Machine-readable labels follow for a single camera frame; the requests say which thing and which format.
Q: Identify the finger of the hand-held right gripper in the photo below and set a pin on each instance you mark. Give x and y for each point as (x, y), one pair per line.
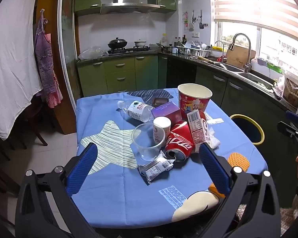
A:
(294, 116)
(288, 127)

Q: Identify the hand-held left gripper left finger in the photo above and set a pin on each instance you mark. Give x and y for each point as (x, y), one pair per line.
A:
(82, 171)

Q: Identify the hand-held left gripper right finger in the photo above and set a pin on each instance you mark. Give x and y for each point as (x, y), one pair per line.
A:
(213, 168)

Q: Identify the white paper towel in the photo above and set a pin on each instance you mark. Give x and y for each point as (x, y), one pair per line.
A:
(213, 142)

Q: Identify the yellow rimmed bin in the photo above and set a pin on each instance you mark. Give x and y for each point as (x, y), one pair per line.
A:
(248, 129)

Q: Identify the red soda can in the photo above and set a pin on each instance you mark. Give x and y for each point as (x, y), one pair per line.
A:
(180, 138)

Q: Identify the red white snack packet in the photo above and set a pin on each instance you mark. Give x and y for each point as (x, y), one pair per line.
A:
(196, 126)

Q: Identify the white barcode snack wrapper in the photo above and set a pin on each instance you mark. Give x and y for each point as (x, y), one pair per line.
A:
(155, 169)

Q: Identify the white paper cup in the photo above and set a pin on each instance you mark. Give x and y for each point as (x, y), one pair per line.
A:
(162, 126)

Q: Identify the red paper bucket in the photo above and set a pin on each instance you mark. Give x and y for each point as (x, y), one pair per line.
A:
(193, 104)

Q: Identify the clear plastic cup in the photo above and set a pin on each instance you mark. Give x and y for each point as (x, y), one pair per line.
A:
(146, 151)

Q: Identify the purple cardboard box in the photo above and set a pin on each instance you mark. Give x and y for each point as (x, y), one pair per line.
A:
(167, 112)

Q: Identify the clear plastic water bottle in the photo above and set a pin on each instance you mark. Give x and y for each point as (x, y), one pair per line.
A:
(139, 110)

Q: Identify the woven basket in bag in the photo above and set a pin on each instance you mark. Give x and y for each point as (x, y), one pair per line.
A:
(293, 91)

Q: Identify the blue printed tablecloth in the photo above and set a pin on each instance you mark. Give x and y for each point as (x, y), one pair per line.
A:
(114, 198)

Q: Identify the green windowsill tray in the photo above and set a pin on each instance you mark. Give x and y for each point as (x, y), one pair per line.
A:
(274, 67)

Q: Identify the steel kitchen sink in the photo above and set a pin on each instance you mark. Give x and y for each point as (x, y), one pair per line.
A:
(253, 78)

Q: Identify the purple windowsill tray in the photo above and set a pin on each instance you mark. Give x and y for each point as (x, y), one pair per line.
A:
(261, 62)

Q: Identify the dark wooden chair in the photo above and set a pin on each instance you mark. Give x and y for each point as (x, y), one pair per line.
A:
(34, 121)

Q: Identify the tall steel faucet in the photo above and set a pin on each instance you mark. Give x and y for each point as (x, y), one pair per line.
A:
(248, 54)

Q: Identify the wooden cutting board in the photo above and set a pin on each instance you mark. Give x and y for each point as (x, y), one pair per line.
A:
(236, 57)

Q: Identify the brown plastic tray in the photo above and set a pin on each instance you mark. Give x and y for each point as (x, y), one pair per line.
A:
(160, 101)

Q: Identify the small steel faucet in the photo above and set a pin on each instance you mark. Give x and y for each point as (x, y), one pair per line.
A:
(222, 45)

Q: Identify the wooden rolling pin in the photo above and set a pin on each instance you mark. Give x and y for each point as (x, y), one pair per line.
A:
(206, 59)

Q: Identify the purple checked apron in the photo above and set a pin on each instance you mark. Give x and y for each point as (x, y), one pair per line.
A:
(46, 62)

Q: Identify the clear plastic bag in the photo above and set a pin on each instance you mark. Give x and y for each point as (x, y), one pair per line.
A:
(93, 53)

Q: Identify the dish rack with dishes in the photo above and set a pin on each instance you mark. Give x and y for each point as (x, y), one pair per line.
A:
(193, 50)

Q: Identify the striped window blind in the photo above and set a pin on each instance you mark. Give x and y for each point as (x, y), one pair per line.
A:
(253, 2)

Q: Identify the white mug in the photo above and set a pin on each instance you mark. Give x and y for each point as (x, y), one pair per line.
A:
(174, 50)

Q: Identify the sliding glass door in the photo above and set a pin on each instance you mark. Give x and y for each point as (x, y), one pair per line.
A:
(68, 42)

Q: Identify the steel saucepan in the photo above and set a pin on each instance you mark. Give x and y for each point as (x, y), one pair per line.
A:
(166, 47)

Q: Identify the black gas stove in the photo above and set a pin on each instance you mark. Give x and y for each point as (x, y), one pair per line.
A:
(129, 50)

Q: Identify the black hanging spatula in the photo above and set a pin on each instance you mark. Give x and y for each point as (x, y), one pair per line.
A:
(201, 24)

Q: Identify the black wok with lid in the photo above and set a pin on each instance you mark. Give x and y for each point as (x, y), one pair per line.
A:
(117, 44)

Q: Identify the group of dark sauce bottles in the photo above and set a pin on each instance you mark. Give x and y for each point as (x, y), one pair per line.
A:
(181, 40)

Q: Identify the white hanging cloth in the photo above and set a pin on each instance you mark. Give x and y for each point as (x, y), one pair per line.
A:
(12, 54)

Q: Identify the white hanging utensil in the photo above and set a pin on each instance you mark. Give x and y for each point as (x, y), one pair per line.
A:
(191, 26)

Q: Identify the white cooking pot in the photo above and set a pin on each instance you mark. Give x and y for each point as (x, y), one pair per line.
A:
(140, 43)

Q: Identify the white wall socket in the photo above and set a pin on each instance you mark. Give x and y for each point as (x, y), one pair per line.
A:
(195, 35)

